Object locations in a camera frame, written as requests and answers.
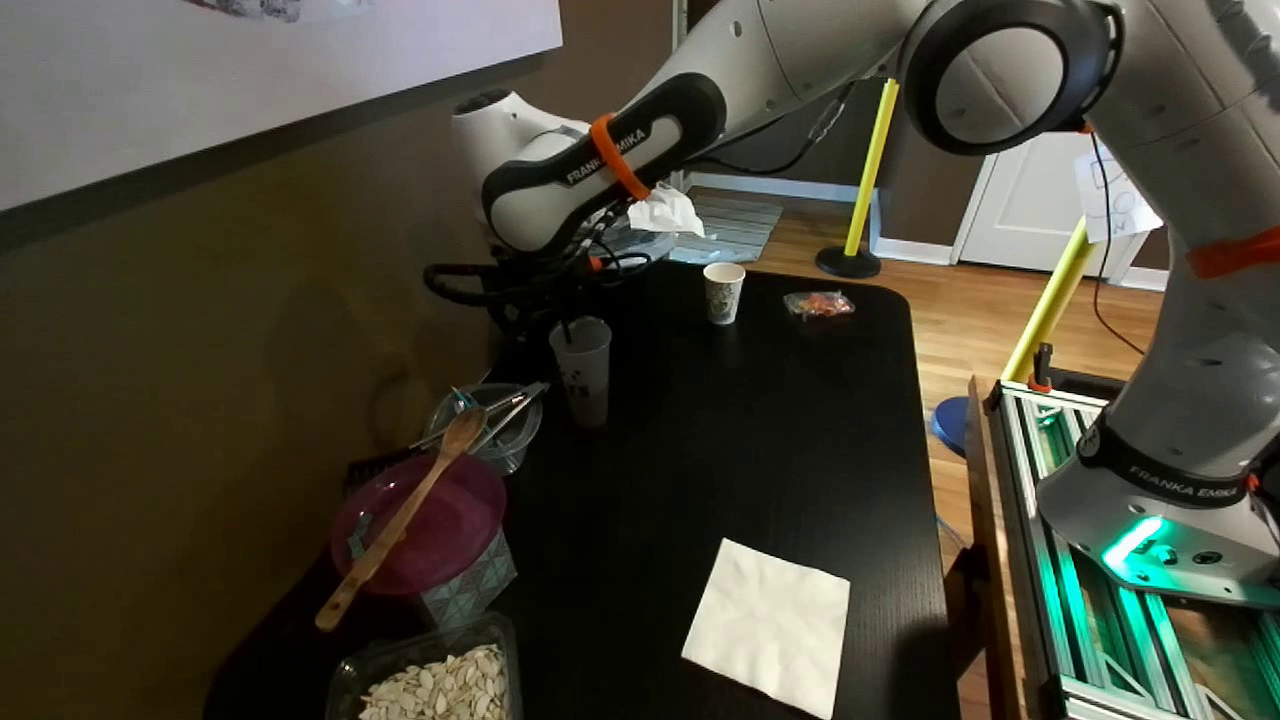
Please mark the clear container of seeds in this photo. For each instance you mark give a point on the clear container of seeds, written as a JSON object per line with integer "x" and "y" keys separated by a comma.
{"x": 434, "y": 686}

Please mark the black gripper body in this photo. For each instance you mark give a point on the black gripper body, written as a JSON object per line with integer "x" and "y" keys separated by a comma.
{"x": 552, "y": 275}

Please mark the translucent plastic cup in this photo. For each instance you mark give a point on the translucent plastic cup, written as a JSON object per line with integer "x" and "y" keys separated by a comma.
{"x": 580, "y": 366}

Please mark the white patterned paper cup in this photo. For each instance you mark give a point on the white patterned paper cup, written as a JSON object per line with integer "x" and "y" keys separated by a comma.
{"x": 726, "y": 294}

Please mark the small snack wrapper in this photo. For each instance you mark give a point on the small snack wrapper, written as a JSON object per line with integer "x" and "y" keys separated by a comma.
{"x": 816, "y": 304}

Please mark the white paper sheet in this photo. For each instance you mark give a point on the white paper sheet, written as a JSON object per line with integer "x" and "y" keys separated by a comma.
{"x": 1124, "y": 203}

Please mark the clear glass bowl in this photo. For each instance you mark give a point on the clear glass bowl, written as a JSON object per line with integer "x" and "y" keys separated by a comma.
{"x": 515, "y": 434}

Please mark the yellow leaning pole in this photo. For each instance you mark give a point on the yellow leaning pole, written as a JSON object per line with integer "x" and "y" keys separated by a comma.
{"x": 1049, "y": 300}

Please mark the blue round object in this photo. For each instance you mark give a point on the blue round object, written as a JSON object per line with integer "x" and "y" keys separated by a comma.
{"x": 950, "y": 425}

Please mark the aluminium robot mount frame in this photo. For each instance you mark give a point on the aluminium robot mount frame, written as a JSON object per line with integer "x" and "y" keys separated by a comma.
{"x": 1064, "y": 585}

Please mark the brown wooden spoon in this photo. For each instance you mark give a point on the brown wooden spoon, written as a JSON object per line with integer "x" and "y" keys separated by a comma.
{"x": 401, "y": 520}

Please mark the white paper napkin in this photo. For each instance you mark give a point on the white paper napkin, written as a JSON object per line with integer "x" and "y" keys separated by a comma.
{"x": 771, "y": 626}

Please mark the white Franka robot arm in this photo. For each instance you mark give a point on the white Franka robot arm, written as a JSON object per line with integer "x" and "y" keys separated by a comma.
{"x": 1202, "y": 346}

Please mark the yellow pole with black base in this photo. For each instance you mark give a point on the yellow pole with black base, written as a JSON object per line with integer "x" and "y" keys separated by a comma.
{"x": 868, "y": 164}

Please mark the white panel door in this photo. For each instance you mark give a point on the white panel door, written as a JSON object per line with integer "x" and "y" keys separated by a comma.
{"x": 1025, "y": 203}

